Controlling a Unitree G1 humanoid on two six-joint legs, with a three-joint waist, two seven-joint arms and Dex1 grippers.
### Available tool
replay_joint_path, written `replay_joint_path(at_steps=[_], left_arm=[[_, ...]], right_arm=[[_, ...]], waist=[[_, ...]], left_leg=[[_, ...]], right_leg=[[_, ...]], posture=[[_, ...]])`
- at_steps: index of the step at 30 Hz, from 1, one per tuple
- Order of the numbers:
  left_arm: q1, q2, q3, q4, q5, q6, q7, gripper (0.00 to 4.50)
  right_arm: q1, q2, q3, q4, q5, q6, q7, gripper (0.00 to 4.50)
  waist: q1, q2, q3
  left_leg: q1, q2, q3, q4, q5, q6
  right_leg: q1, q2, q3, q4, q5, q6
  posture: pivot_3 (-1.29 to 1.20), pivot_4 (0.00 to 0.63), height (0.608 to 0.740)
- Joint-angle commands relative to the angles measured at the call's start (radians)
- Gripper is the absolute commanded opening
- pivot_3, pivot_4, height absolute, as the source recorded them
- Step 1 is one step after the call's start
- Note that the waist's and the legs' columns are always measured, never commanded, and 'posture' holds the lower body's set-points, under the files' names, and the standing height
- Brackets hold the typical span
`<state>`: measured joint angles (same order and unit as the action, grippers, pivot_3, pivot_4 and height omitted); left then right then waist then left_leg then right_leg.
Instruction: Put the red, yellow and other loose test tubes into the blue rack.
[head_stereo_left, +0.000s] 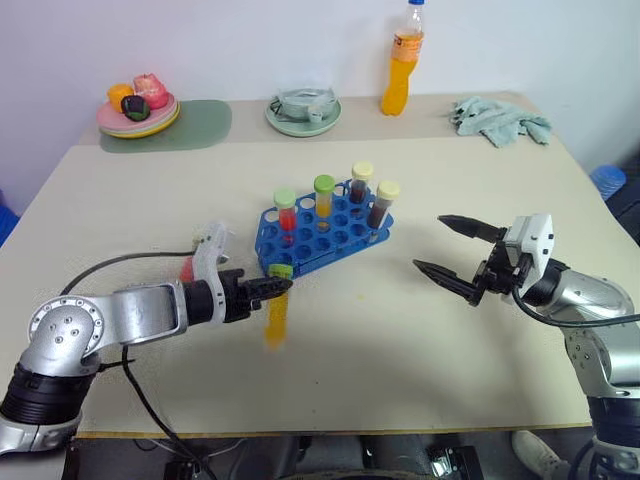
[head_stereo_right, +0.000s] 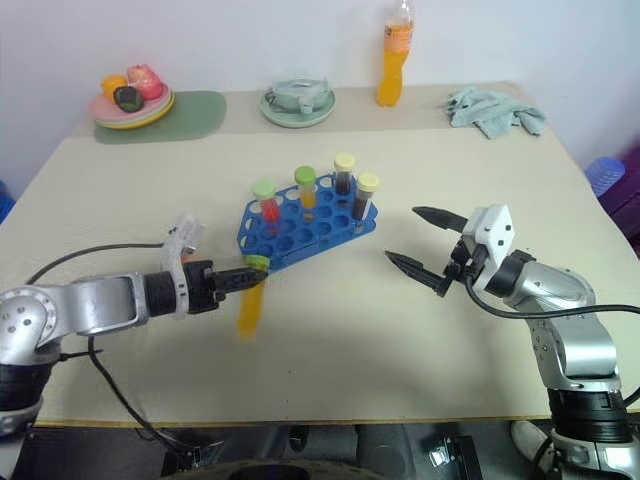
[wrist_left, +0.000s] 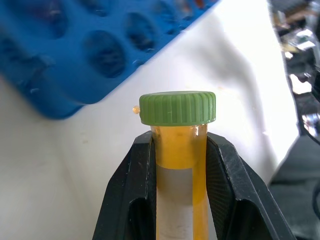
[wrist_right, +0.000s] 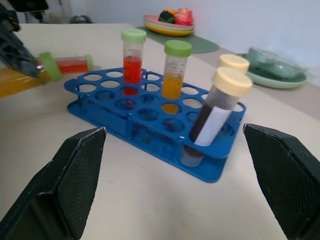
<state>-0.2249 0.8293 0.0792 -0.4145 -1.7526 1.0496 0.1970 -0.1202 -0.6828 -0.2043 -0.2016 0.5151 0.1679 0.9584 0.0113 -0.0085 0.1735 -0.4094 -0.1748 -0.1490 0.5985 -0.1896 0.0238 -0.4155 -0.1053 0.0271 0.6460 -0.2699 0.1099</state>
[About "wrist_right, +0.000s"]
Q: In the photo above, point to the light green plate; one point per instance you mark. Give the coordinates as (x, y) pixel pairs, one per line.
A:
(162, 27)

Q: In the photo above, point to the yellow plate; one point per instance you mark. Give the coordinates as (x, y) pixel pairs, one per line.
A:
(170, 32)

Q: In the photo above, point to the black and green toy ball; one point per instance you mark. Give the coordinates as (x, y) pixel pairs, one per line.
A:
(167, 16)

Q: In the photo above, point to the clear glass bowl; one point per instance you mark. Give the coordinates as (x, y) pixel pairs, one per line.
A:
(272, 63)

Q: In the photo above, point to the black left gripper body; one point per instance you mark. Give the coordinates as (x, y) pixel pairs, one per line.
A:
(7, 18)

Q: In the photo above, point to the pale green plate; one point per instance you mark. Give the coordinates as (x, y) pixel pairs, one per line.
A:
(272, 82)

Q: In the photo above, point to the cream cap test tube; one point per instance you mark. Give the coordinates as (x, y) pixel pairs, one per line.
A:
(232, 63)

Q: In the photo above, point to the red toy fruit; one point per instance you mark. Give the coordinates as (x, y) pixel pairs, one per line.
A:
(184, 17)

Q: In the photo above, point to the dark tube cream cap white label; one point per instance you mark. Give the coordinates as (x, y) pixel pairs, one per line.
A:
(212, 117)

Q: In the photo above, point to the grey background object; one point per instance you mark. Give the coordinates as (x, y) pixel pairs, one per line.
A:
(80, 19)

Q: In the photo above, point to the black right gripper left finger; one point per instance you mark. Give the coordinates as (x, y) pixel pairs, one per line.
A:
(67, 180)

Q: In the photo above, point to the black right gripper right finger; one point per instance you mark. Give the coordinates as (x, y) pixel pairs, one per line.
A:
(287, 180)

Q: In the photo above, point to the yellow liquid tube green cap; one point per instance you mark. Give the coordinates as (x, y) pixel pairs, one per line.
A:
(17, 82)
(172, 85)

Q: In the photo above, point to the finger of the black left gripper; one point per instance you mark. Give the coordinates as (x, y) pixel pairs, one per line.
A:
(17, 55)

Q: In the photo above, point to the green oval placemat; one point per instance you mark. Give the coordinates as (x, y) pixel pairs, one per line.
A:
(202, 45)

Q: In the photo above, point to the pink plate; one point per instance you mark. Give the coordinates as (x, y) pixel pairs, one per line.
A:
(152, 19)

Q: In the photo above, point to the red liquid tube green cap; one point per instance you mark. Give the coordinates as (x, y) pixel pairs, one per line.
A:
(72, 64)
(132, 67)

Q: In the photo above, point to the blue test tube rack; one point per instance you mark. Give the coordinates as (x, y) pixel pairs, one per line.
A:
(150, 130)

